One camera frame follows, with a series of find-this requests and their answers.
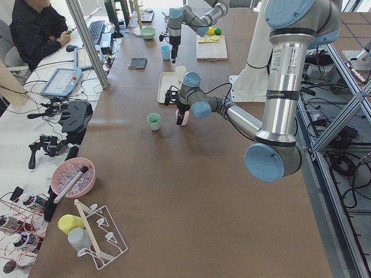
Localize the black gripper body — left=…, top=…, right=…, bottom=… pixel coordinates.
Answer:
left=159, top=29, right=180, bottom=46
left=164, top=89, right=179, bottom=106

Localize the pink cup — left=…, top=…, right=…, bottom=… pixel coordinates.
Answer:
left=176, top=109, right=189, bottom=126

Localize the cream white cup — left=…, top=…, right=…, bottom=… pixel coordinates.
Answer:
left=174, top=65, right=187, bottom=83

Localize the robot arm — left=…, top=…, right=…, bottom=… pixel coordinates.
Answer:
left=173, top=1, right=342, bottom=182
left=159, top=1, right=230, bottom=64

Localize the cream plastic tray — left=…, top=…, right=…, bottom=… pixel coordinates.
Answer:
left=157, top=72, right=181, bottom=104

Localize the light blue cup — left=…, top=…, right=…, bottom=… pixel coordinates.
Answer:
left=160, top=45, right=171, bottom=60

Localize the mint green cup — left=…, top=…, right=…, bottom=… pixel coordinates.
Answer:
left=146, top=112, right=161, bottom=131

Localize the mint green bowl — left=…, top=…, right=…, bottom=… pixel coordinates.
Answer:
left=140, top=27, right=156, bottom=40

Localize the wooden cutting board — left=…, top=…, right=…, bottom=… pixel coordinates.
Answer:
left=196, top=35, right=228, bottom=61

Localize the yellow lemon left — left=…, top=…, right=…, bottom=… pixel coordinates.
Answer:
left=207, top=27, right=215, bottom=36

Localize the grey folded cloth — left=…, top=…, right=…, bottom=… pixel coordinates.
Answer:
left=129, top=57, right=147, bottom=70

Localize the green lime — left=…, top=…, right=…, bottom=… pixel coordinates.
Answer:
left=214, top=28, right=222, bottom=35

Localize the black monitor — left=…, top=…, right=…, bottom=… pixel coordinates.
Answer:
left=104, top=0, right=130, bottom=39

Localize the black keyboard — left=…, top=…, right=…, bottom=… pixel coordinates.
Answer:
left=88, top=20, right=106, bottom=45

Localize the metal muddler tool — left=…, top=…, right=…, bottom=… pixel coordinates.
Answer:
left=53, top=166, right=89, bottom=204

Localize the teach pendant tablet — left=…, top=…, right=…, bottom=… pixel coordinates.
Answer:
left=40, top=68, right=82, bottom=97

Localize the pink bowl with ice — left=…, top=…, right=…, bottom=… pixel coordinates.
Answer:
left=51, top=158, right=96, bottom=198

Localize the seated person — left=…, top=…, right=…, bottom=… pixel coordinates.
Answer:
left=9, top=0, right=71, bottom=71

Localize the yellow cup on rack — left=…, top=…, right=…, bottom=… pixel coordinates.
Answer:
left=58, top=214, right=85, bottom=235

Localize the grey cup on rack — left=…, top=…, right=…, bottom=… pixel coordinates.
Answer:
left=67, top=228, right=92, bottom=251

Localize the aluminium frame post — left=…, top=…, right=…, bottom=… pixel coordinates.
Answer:
left=66, top=0, right=109, bottom=89

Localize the white wire cup rack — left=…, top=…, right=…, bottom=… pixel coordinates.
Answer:
left=74, top=199, right=129, bottom=270

